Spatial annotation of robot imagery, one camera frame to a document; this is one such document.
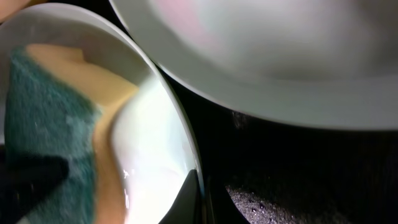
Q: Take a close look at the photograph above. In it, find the pale green plate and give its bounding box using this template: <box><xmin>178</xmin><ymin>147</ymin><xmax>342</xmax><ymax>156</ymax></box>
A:
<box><xmin>111</xmin><ymin>0</ymin><xmax>397</xmax><ymax>130</ymax></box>

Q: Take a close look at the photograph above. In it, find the light blue plate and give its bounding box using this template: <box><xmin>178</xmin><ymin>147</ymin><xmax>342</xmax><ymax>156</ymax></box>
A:
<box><xmin>1</xmin><ymin>3</ymin><xmax>203</xmax><ymax>223</ymax></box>

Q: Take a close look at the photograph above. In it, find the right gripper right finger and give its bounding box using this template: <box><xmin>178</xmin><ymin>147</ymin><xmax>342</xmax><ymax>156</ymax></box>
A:
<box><xmin>205</xmin><ymin>177</ymin><xmax>249</xmax><ymax>224</ymax></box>

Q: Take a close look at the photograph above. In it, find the yellow plate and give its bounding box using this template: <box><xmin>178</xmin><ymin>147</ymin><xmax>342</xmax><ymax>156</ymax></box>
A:
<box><xmin>0</xmin><ymin>0</ymin><xmax>48</xmax><ymax>23</ymax></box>

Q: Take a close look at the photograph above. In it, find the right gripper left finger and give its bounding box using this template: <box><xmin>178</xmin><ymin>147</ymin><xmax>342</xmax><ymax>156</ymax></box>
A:
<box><xmin>159</xmin><ymin>169</ymin><xmax>202</xmax><ymax>224</ymax></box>

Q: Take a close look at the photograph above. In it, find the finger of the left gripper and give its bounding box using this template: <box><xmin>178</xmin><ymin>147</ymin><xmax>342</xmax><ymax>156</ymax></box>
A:
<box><xmin>1</xmin><ymin>144</ymin><xmax>69</xmax><ymax>224</ymax></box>

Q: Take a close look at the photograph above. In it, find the green yellow sponge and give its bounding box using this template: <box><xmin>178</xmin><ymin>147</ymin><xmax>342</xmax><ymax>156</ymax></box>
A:
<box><xmin>4</xmin><ymin>44</ymin><xmax>138</xmax><ymax>223</ymax></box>

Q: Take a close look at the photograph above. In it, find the black round serving tray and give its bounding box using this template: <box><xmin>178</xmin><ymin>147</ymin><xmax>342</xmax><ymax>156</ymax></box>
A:
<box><xmin>77</xmin><ymin>1</ymin><xmax>397</xmax><ymax>223</ymax></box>

